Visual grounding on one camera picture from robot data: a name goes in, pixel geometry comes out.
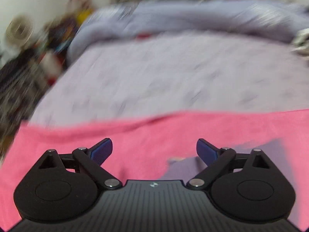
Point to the colourful toy box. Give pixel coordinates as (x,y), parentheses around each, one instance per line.
(61,34)

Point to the black and beige jacket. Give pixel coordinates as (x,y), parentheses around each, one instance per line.
(300,42)

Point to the blue-grey floral duvet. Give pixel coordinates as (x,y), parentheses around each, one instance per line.
(270,19)

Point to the pink towel blanket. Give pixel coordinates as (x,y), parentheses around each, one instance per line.
(142,147)

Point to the patterned woven bag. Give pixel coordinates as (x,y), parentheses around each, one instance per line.
(23,84)

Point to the purple fleece shirt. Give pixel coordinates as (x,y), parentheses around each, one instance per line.
(257,190)

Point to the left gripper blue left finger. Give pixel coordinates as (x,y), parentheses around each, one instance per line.
(90,160)

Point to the white electric fan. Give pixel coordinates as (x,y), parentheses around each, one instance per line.
(19,31)

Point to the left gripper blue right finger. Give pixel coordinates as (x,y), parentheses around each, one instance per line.
(217,163)

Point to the lavender butterfly bed sheet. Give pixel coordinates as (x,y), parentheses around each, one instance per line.
(209,71)

